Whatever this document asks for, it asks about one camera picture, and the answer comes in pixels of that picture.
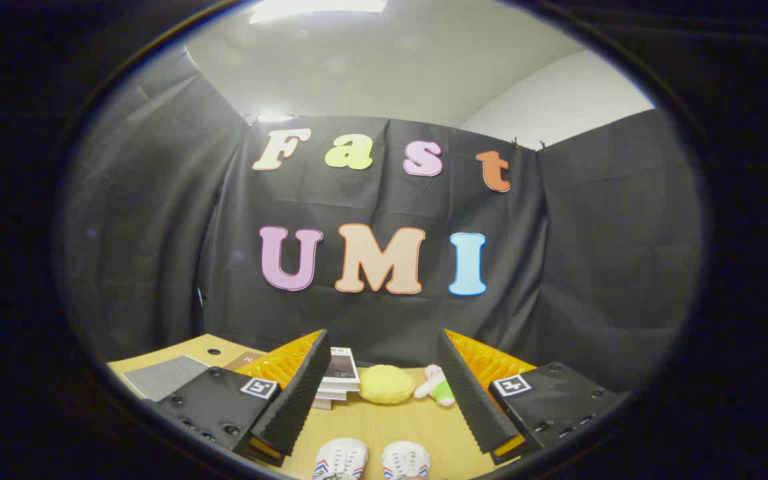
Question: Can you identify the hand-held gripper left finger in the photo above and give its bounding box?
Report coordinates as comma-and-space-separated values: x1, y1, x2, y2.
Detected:
151, 329, 331, 467

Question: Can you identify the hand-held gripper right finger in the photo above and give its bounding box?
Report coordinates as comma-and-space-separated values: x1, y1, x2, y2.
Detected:
437, 329, 628, 465

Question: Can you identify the white striped canvas shoe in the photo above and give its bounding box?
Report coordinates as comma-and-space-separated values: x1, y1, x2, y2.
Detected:
382, 440, 431, 480
313, 438, 369, 480

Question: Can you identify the grey storage box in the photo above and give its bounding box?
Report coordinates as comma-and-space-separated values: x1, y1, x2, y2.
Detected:
123, 355, 210, 402

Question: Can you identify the pink and green plush toy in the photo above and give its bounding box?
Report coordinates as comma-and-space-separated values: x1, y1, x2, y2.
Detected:
414, 365, 457, 407

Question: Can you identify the white portrait cover book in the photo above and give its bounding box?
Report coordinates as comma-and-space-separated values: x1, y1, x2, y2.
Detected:
323, 347, 361, 385

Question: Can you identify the thin brown book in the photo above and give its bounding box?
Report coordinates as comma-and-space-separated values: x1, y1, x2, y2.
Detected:
224, 350, 265, 372

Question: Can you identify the yellow round plush toy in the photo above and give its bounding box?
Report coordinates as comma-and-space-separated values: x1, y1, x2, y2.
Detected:
359, 365, 417, 405

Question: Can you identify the black backdrop cloth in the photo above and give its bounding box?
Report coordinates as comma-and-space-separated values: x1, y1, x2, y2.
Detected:
64, 47, 701, 394

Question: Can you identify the ceiling light panel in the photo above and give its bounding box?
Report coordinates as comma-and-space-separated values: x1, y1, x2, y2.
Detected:
249, 0, 388, 25

